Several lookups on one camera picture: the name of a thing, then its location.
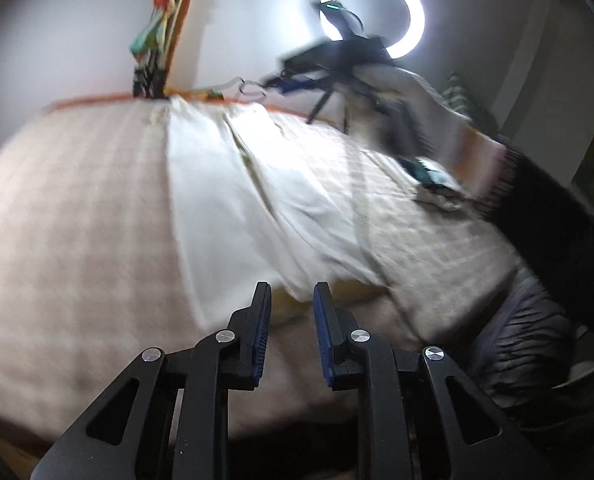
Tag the person's grey trouser leg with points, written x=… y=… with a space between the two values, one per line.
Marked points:
x=522 y=340

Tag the person's right forearm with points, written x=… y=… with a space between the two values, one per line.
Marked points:
x=527 y=185

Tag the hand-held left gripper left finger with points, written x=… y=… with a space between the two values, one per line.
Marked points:
x=263 y=327

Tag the beige checked blanket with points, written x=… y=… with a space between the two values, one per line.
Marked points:
x=77 y=235

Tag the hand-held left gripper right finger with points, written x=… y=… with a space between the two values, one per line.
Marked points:
x=322 y=330

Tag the cream cloth garment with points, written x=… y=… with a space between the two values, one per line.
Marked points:
x=237 y=200

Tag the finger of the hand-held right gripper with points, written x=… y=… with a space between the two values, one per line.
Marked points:
x=297 y=77
x=297 y=88

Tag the green leaf-pattern white cushion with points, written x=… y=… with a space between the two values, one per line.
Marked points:
x=458 y=92

